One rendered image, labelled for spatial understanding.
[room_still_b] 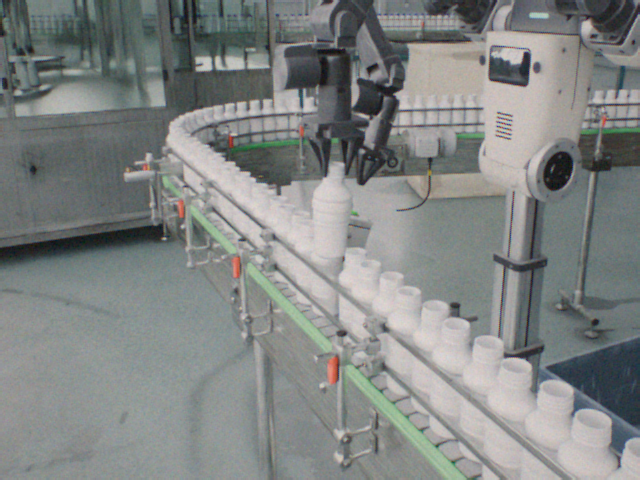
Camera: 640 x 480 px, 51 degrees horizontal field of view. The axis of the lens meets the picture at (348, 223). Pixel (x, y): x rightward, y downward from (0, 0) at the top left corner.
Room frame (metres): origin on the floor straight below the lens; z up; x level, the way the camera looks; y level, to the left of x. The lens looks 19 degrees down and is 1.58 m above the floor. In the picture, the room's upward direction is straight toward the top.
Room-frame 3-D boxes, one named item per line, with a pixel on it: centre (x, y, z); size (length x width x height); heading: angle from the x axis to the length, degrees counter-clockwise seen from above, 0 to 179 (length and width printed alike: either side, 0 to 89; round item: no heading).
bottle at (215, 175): (1.75, 0.35, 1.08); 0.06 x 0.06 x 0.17
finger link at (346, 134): (1.13, 0.02, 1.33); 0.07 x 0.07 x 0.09; 28
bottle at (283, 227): (1.33, 0.13, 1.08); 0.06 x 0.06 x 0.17
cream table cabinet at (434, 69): (5.61, -1.08, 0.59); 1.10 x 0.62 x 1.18; 99
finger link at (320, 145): (1.12, 0.03, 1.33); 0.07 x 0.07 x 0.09; 28
